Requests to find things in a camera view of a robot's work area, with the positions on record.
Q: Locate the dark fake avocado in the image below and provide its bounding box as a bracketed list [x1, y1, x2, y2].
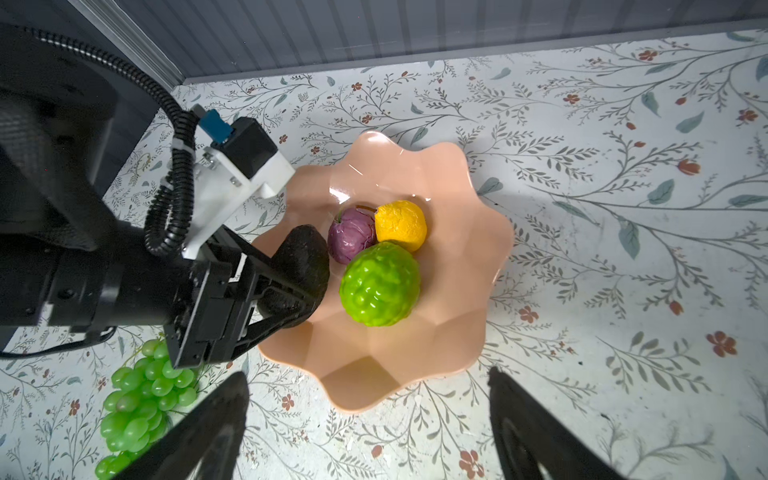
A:
[257, 224, 330, 318]

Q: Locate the green fake grape bunch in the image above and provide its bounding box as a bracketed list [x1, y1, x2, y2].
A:
[95, 338, 198, 479]

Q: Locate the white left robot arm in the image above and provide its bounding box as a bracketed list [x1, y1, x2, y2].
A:
[1, 25, 330, 367]

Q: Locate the green bumpy fake fruit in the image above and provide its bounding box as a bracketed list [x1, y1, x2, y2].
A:
[339, 242, 421, 327]

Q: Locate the yellow fake lemon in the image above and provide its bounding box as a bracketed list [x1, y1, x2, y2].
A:
[374, 200, 428, 253]

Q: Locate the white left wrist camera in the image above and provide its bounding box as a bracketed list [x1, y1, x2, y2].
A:
[181, 104, 295, 260]

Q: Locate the pink scalloped fruit bowl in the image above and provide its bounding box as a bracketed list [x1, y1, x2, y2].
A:
[254, 132, 514, 413]

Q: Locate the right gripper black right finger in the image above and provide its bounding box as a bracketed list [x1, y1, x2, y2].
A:
[488, 367, 621, 479]

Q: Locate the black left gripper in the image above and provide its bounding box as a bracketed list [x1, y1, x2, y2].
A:
[164, 227, 313, 369]

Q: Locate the black corrugated left cable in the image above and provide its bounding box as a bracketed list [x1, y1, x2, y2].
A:
[23, 26, 200, 259]

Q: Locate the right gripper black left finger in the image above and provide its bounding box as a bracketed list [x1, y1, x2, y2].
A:
[116, 371, 249, 480]

